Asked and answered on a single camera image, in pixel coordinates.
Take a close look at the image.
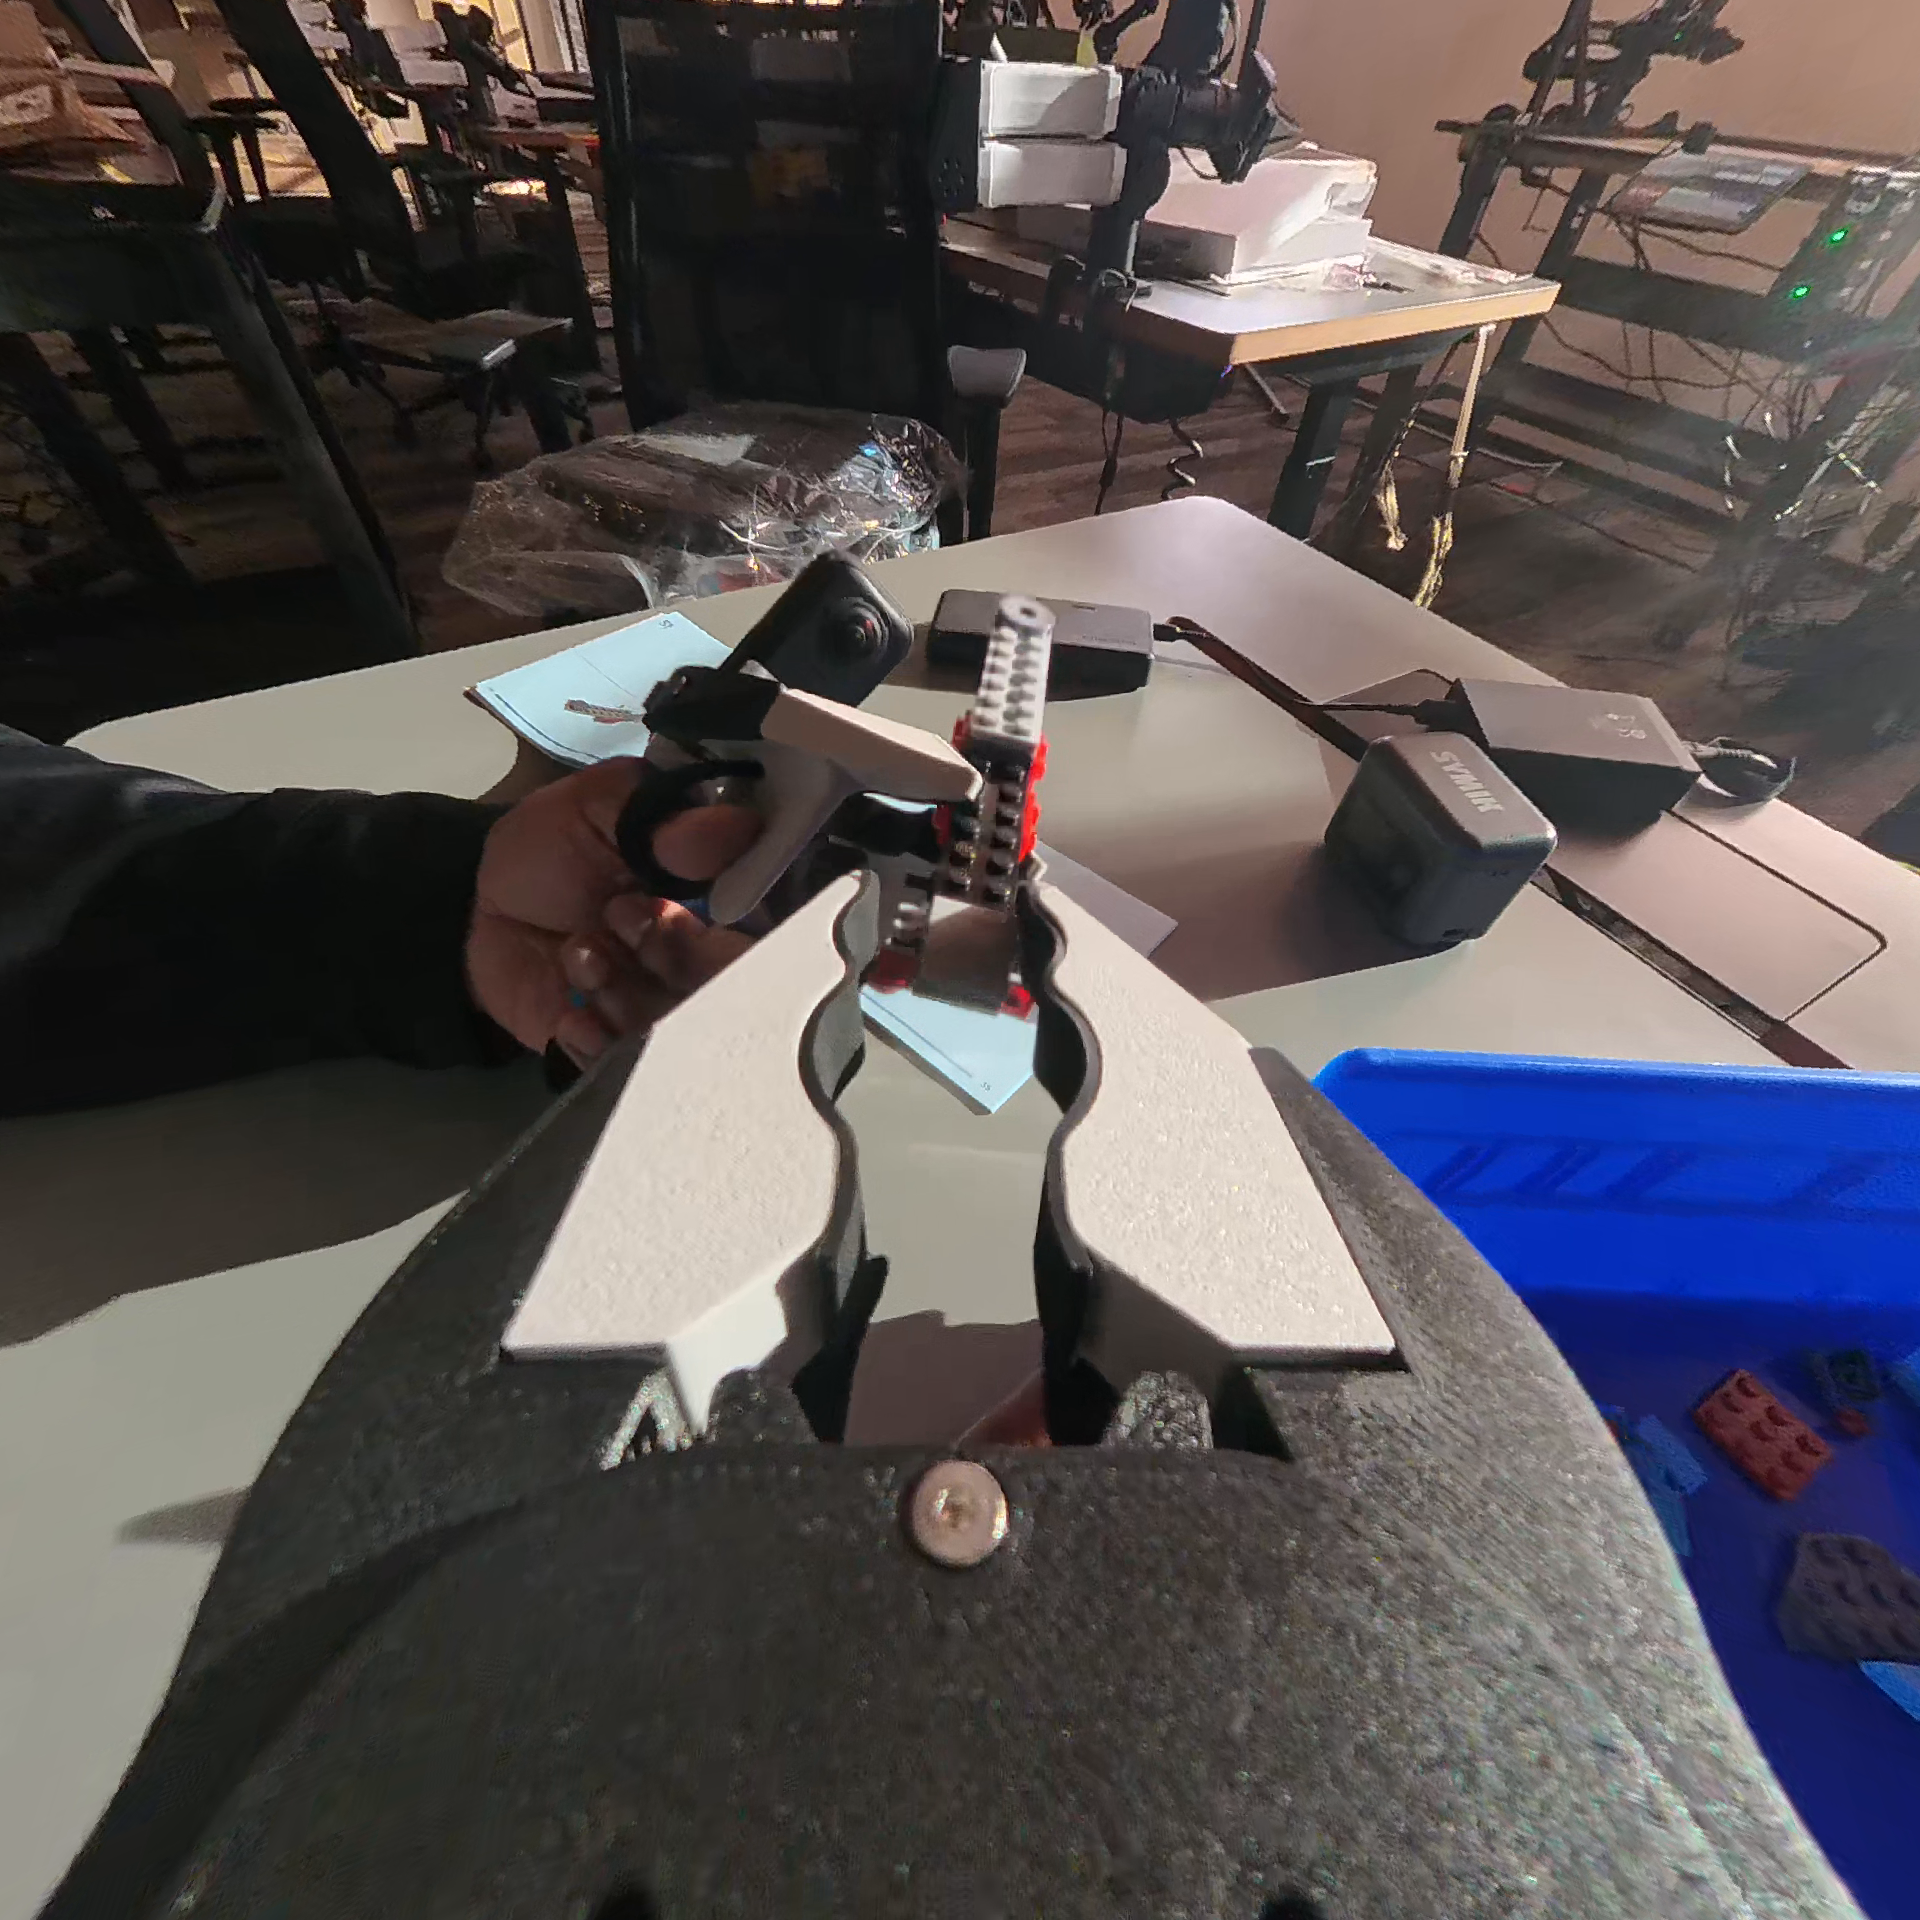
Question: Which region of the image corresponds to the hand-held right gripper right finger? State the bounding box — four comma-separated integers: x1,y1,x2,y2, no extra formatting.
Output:
1016,887,1398,1436

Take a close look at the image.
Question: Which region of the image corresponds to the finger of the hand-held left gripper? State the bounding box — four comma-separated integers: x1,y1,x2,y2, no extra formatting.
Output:
756,688,987,810

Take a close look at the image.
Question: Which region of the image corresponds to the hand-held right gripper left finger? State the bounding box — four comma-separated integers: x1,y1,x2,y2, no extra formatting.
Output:
497,868,894,1437

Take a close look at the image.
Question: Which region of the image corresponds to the long grey black brick assembly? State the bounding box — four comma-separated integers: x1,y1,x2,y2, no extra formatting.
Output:
880,599,1050,917

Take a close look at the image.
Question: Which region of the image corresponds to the small red brick assembly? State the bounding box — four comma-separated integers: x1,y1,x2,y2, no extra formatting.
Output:
864,803,1044,1026

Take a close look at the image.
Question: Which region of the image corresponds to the person's left forearm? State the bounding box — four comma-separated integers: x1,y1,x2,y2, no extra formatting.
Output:
0,729,507,1118

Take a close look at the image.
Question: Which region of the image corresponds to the person's left hand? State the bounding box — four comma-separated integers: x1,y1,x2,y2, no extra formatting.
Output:
467,758,759,1074

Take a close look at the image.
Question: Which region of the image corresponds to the plastic-wrapped chair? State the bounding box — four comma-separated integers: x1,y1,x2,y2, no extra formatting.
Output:
441,405,964,620

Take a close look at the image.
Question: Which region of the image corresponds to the black power bank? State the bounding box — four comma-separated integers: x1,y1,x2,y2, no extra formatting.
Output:
925,587,1155,696

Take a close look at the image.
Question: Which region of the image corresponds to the light blue instruction booklet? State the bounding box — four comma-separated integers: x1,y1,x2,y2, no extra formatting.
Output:
467,607,1183,1116

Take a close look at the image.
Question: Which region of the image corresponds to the blue plastic bin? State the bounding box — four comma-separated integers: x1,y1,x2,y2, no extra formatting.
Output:
1313,1047,1920,1920

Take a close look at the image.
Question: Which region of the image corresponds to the black office chair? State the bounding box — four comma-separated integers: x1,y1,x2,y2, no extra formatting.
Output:
584,0,1028,545

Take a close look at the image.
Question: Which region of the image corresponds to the black cube-shaped device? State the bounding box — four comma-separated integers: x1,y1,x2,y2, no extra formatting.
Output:
1323,732,1559,949

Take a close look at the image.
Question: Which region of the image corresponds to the long white box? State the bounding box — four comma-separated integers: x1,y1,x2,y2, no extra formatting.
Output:
978,135,1130,213
973,60,1128,145

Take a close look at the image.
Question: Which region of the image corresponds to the black power adapter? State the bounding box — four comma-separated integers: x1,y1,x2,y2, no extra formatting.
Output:
1448,678,1706,837

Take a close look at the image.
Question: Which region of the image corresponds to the grey laptop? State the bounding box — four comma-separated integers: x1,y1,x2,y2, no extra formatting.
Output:
1313,669,1895,1072

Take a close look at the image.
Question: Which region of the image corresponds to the stack of flat white boxes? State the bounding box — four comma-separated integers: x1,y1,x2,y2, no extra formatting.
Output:
1142,149,1379,287

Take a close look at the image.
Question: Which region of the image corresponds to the pile of loose bricks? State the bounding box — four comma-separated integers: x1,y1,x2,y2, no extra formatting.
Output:
1596,1341,1920,1730

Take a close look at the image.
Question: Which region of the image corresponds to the wooden-top background table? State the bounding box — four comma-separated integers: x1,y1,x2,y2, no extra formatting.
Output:
942,210,1563,545

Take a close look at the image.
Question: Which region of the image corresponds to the black equipment rack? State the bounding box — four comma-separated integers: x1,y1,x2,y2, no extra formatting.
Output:
1437,0,1920,500

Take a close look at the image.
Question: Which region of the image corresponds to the brown cable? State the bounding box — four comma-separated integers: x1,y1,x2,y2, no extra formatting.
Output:
1155,615,1464,725

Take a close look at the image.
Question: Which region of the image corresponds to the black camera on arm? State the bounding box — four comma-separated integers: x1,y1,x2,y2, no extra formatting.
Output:
1050,0,1295,304

